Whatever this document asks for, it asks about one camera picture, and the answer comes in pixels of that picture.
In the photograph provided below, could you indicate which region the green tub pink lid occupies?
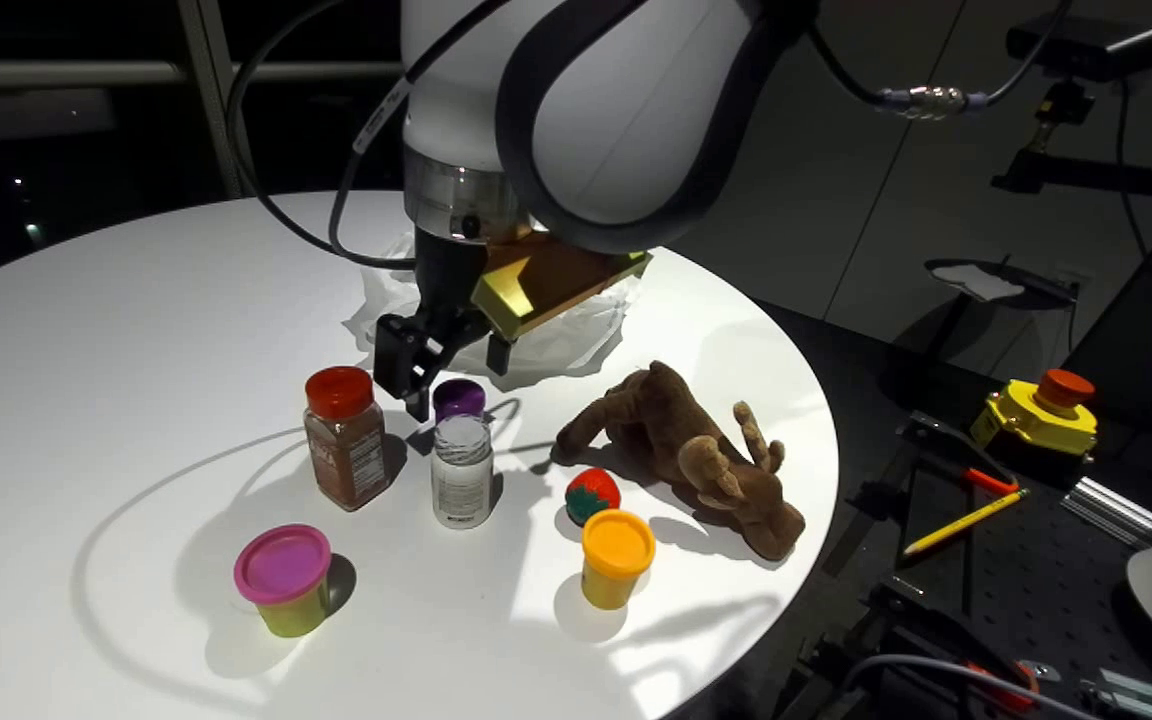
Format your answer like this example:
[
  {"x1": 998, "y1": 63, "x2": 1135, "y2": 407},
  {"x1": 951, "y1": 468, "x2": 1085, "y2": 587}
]
[{"x1": 229, "y1": 520, "x2": 337, "y2": 646}]

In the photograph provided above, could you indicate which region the cable with silver connector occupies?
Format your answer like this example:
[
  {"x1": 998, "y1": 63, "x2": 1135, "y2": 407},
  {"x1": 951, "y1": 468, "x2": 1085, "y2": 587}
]
[{"x1": 805, "y1": 21, "x2": 1063, "y2": 129}]

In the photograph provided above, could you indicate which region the yellow tub yellow lid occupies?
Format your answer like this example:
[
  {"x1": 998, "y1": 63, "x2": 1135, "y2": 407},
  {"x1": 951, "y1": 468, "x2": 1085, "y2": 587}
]
[{"x1": 574, "y1": 509, "x2": 658, "y2": 616}]

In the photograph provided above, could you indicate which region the clear jar white lid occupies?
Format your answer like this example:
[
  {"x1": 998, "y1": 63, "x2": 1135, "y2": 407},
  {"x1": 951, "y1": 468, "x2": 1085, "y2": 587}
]
[{"x1": 427, "y1": 411, "x2": 496, "y2": 532}]

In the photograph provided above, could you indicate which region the grey horizontal window rail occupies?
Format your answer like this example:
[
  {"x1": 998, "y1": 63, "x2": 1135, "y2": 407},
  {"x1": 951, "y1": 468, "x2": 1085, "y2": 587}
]
[{"x1": 0, "y1": 57, "x2": 408, "y2": 96}]

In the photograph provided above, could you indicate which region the spice jar red lid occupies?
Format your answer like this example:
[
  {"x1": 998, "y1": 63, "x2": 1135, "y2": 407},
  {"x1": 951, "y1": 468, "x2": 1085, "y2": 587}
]
[{"x1": 298, "y1": 364, "x2": 390, "y2": 517}]

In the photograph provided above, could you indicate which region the red toy strawberry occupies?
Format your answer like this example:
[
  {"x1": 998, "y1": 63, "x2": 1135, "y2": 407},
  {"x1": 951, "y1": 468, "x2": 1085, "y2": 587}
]
[{"x1": 558, "y1": 463, "x2": 622, "y2": 532}]

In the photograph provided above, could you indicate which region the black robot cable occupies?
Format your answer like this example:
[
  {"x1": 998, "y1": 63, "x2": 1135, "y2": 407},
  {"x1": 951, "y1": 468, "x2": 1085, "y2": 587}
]
[{"x1": 224, "y1": 0, "x2": 425, "y2": 271}]

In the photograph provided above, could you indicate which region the aluminium profile bar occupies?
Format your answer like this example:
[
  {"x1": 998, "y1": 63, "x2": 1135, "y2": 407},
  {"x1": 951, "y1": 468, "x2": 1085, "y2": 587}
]
[{"x1": 1063, "y1": 472, "x2": 1152, "y2": 550}]

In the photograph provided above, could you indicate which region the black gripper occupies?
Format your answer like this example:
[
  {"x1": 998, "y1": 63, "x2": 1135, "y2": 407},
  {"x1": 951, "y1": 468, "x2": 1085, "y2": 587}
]
[{"x1": 373, "y1": 230, "x2": 518, "y2": 404}]

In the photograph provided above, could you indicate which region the white plastic bag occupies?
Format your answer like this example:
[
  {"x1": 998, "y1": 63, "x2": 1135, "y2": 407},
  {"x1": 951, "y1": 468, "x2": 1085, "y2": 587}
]
[{"x1": 338, "y1": 251, "x2": 636, "y2": 394}]

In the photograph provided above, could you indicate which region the brown plush animal toy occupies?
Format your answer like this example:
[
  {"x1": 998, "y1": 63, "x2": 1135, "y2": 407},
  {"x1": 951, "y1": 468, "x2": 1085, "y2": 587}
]
[{"x1": 551, "y1": 358, "x2": 808, "y2": 566}]

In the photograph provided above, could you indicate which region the yellowish wrist camera box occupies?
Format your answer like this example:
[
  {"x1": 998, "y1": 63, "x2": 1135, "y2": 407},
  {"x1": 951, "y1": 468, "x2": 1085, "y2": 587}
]
[{"x1": 468, "y1": 241, "x2": 656, "y2": 354}]

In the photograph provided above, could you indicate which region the yellow pencil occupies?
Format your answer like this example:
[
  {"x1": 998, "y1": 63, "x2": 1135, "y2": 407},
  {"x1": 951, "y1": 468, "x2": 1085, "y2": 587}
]
[{"x1": 899, "y1": 485, "x2": 1030, "y2": 560}]

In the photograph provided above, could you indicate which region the red handled tool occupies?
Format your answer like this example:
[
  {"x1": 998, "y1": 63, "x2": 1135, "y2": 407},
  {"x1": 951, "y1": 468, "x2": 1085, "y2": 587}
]
[{"x1": 905, "y1": 411, "x2": 1022, "y2": 499}]

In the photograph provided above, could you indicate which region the black camera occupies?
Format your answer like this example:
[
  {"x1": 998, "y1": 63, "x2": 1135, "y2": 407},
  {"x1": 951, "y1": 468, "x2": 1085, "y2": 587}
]
[{"x1": 1003, "y1": 14, "x2": 1152, "y2": 85}]

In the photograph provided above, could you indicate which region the grey floor cable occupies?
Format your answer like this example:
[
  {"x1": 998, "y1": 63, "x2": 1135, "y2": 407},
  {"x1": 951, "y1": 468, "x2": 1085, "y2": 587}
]
[{"x1": 839, "y1": 648, "x2": 1103, "y2": 720}]

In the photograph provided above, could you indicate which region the yellow emergency stop button box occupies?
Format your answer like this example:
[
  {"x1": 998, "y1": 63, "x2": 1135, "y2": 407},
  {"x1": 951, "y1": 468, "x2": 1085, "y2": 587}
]
[{"x1": 968, "y1": 364, "x2": 1103, "y2": 459}]

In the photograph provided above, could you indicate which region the white paper sheet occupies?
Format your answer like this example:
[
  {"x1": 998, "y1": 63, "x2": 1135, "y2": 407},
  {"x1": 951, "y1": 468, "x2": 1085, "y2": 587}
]
[{"x1": 929, "y1": 259, "x2": 1030, "y2": 310}]

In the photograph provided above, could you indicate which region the grey window post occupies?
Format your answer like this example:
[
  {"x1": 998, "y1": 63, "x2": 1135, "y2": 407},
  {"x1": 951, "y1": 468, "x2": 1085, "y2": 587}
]
[{"x1": 171, "y1": 0, "x2": 265, "y2": 201}]

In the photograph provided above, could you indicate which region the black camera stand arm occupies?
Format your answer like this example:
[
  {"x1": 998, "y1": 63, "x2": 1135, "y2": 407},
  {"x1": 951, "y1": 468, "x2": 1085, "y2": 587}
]
[{"x1": 991, "y1": 76, "x2": 1152, "y2": 210}]

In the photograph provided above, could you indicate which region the small tub purple lid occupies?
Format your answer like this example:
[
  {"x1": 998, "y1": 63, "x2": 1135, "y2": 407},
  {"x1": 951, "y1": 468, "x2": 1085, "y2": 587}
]
[{"x1": 427, "y1": 377, "x2": 493, "y2": 429}]

